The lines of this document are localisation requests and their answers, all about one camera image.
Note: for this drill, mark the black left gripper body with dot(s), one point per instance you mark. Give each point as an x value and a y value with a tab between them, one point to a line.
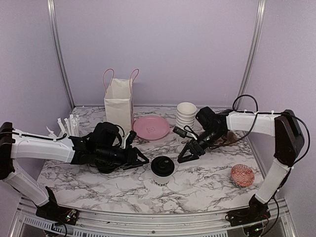
130	158

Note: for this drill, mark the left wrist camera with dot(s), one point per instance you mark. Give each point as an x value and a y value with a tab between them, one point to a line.
128	139

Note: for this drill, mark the pink plate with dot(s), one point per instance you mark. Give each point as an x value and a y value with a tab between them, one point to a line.
151	127

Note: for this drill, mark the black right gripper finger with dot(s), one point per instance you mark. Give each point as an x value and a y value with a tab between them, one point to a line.
186	150
187	158

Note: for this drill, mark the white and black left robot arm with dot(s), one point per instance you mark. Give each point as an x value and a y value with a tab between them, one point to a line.
104	148

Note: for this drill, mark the brown cardboard cup carrier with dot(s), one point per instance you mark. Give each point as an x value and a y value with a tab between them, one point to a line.
228	138

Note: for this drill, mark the right aluminium frame post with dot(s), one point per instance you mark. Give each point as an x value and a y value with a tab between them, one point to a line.
253	46

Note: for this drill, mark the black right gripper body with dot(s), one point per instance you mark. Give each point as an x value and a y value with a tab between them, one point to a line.
199	149

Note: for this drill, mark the white paper coffee cup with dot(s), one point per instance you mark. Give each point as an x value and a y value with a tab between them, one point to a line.
160	179

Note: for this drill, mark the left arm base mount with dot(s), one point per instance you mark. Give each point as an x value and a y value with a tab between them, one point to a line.
52	211

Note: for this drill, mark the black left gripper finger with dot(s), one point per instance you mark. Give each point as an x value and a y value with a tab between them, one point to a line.
137	164
141	158

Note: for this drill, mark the front aluminium rail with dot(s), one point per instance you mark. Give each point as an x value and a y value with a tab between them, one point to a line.
92	223

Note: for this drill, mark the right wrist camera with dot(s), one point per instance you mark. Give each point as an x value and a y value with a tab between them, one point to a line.
185	132

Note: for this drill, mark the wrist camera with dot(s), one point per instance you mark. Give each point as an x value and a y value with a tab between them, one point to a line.
128	139
185	132

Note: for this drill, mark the left aluminium frame post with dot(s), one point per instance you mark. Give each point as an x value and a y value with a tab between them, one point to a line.
58	50

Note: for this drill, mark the white paper bag pink handles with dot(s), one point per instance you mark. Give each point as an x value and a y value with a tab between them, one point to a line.
118	99

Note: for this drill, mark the front stack of black lids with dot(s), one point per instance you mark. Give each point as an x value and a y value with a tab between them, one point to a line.
105	166

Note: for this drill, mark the black cup lid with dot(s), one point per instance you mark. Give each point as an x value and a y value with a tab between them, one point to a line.
162	166

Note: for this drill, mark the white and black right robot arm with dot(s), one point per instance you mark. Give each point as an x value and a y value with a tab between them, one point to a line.
283	126

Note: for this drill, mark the aluminium frame post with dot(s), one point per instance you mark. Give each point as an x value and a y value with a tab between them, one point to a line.
253	46
58	50

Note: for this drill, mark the stack of white paper cups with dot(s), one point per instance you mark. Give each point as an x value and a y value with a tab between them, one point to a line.
185	114

